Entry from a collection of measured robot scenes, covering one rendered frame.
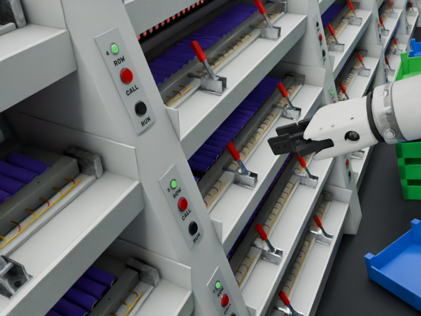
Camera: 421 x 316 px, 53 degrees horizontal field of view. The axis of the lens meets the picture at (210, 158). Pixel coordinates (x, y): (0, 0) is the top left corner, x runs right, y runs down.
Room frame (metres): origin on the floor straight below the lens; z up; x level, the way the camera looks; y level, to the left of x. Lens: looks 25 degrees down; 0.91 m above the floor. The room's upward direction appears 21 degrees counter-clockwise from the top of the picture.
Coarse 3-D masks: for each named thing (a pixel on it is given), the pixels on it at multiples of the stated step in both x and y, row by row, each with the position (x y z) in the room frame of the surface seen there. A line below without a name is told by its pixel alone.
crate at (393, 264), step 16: (416, 224) 0.88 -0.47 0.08; (400, 240) 0.88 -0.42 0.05; (416, 240) 0.89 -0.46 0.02; (368, 256) 0.83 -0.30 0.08; (384, 256) 0.86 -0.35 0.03; (400, 256) 0.87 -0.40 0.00; (416, 256) 0.85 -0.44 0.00; (368, 272) 0.84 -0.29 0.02; (384, 272) 0.84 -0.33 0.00; (400, 272) 0.82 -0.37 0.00; (416, 272) 0.80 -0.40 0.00; (400, 288) 0.74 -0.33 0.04; (416, 288) 0.75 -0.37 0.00; (416, 304) 0.70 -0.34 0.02
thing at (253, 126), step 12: (288, 84) 1.01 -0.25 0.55; (276, 96) 0.95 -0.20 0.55; (264, 108) 0.89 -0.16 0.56; (252, 120) 0.85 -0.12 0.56; (240, 132) 0.81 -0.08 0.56; (252, 132) 0.82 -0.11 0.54; (240, 144) 0.77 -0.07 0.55; (252, 144) 0.78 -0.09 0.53; (228, 156) 0.73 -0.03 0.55; (216, 168) 0.70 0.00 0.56; (204, 180) 0.67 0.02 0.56; (216, 180) 0.68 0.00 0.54; (204, 192) 0.65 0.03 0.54
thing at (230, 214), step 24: (288, 72) 1.06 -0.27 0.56; (312, 72) 1.03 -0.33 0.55; (288, 96) 0.99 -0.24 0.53; (312, 96) 0.98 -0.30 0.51; (264, 120) 0.89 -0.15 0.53; (288, 120) 0.88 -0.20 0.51; (264, 144) 0.80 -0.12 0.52; (264, 168) 0.72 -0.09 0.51; (216, 192) 0.66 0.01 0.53; (240, 192) 0.66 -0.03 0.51; (264, 192) 0.70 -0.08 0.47; (216, 216) 0.60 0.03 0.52; (240, 216) 0.60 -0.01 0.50
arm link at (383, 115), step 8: (376, 88) 0.53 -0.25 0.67; (384, 88) 0.51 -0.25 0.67; (376, 96) 0.51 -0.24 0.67; (384, 96) 0.50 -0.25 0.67; (376, 104) 0.50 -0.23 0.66; (384, 104) 0.49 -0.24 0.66; (376, 112) 0.49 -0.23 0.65; (384, 112) 0.49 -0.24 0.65; (392, 112) 0.48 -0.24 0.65; (376, 120) 0.50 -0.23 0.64; (384, 120) 0.49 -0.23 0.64; (392, 120) 0.48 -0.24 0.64; (384, 128) 0.49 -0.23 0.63; (392, 128) 0.48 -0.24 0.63; (384, 136) 0.49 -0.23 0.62; (392, 136) 0.48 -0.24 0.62; (400, 136) 0.48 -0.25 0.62
